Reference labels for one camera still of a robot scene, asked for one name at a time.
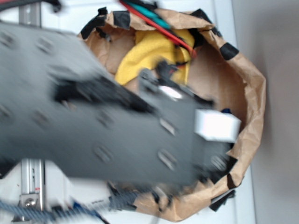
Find white box on arm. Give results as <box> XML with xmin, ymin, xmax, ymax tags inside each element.
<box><xmin>194</xmin><ymin>109</ymin><xmax>241</xmax><ymax>143</ymax></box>

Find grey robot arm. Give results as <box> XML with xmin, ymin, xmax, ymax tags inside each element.
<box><xmin>0</xmin><ymin>22</ymin><xmax>236</xmax><ymax>185</ymax></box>

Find yellow microfiber cloth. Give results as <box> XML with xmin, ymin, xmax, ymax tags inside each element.
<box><xmin>114</xmin><ymin>30</ymin><xmax>191</xmax><ymax>85</ymax></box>

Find brown paper bag basin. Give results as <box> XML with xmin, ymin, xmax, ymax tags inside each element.
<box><xmin>79</xmin><ymin>8</ymin><xmax>266</xmax><ymax>222</ymax></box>

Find red and teal cables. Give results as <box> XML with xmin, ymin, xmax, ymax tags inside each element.
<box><xmin>118</xmin><ymin>0</ymin><xmax>198</xmax><ymax>58</ymax></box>

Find braided blue cable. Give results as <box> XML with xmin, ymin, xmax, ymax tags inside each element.
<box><xmin>0</xmin><ymin>198</ymin><xmax>110</xmax><ymax>224</ymax></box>

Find aluminium extrusion rail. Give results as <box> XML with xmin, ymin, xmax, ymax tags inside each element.
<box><xmin>19</xmin><ymin>3</ymin><xmax>45</xmax><ymax>211</ymax></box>

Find metal corner bracket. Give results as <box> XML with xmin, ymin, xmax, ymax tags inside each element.
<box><xmin>11</xmin><ymin>193</ymin><xmax>43</xmax><ymax>224</ymax></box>

